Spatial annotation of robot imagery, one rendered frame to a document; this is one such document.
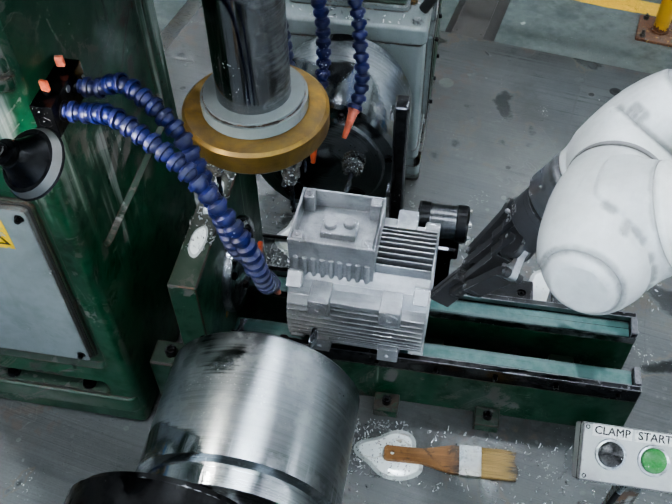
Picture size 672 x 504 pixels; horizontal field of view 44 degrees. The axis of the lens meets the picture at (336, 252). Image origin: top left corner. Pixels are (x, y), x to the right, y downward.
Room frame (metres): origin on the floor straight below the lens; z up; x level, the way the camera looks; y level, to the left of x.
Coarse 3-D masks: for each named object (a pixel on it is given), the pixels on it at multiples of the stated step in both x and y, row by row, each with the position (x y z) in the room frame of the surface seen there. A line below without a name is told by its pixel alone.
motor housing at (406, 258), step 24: (384, 240) 0.76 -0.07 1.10; (408, 240) 0.75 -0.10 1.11; (432, 240) 0.75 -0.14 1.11; (384, 264) 0.72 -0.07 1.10; (408, 264) 0.72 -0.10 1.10; (432, 264) 0.72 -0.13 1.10; (288, 288) 0.71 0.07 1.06; (336, 288) 0.70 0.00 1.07; (360, 288) 0.70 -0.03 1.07; (384, 288) 0.70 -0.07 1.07; (408, 288) 0.69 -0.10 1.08; (432, 288) 0.78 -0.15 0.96; (288, 312) 0.69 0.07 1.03; (336, 312) 0.68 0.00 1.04; (360, 312) 0.67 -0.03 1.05; (408, 312) 0.67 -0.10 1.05; (336, 336) 0.68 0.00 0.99; (360, 336) 0.66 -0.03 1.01; (384, 336) 0.66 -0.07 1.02; (408, 336) 0.65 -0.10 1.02
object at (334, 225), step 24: (312, 192) 0.82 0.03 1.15; (336, 192) 0.81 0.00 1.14; (312, 216) 0.80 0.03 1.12; (336, 216) 0.80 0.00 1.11; (360, 216) 0.80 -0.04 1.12; (384, 216) 0.79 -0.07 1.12; (288, 240) 0.73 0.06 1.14; (312, 240) 0.73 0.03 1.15; (336, 240) 0.75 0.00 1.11; (360, 240) 0.75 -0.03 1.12; (312, 264) 0.72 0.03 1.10; (336, 264) 0.72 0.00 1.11; (360, 264) 0.71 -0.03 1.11
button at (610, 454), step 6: (606, 444) 0.45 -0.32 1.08; (612, 444) 0.45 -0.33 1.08; (600, 450) 0.45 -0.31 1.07; (606, 450) 0.45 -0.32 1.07; (612, 450) 0.45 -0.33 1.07; (618, 450) 0.45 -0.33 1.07; (600, 456) 0.44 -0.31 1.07; (606, 456) 0.44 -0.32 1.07; (612, 456) 0.44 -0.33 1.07; (618, 456) 0.44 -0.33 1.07; (606, 462) 0.43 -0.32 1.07; (612, 462) 0.43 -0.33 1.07; (618, 462) 0.43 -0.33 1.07
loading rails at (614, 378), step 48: (288, 336) 0.72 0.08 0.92; (432, 336) 0.77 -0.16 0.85; (480, 336) 0.75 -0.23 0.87; (528, 336) 0.74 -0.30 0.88; (576, 336) 0.72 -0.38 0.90; (624, 336) 0.71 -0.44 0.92; (384, 384) 0.68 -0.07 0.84; (432, 384) 0.66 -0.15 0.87; (480, 384) 0.65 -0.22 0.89; (528, 384) 0.64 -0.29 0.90; (576, 384) 0.63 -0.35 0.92; (624, 384) 0.62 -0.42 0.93
